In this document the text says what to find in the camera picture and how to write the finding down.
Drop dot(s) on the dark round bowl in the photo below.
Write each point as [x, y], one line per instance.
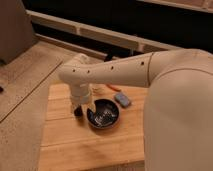
[106, 114]

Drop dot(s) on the white horizontal rail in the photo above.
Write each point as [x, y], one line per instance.
[98, 34]

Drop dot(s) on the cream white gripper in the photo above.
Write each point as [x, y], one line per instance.
[80, 94]

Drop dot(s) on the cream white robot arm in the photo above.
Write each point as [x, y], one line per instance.
[178, 109]

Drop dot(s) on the light wooden table board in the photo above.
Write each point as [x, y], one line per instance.
[71, 144]

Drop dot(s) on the small dark object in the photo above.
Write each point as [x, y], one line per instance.
[78, 112]

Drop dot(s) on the orange red pen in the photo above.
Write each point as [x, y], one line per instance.
[113, 88]

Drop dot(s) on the beige cabinet corner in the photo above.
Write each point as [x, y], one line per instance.
[16, 32]

